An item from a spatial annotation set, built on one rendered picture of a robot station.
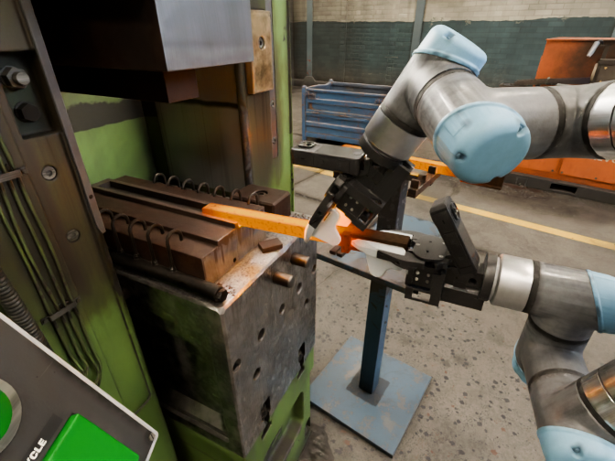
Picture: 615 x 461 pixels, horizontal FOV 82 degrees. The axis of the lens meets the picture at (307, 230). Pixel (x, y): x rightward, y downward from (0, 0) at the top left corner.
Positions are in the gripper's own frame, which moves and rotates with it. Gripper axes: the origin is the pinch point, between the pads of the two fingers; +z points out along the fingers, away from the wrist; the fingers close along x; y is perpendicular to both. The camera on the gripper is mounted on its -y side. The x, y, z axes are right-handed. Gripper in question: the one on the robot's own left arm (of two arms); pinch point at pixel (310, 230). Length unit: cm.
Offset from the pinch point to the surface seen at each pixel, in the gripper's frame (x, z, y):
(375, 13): 808, 63, -234
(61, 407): -41.5, -2.0, -4.2
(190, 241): -8.5, 12.6, -16.2
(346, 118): 360, 115, -79
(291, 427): 12, 81, 31
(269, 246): 3.3, 12.7, -5.5
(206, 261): -11.2, 10.8, -10.7
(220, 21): -0.4, -20.5, -28.2
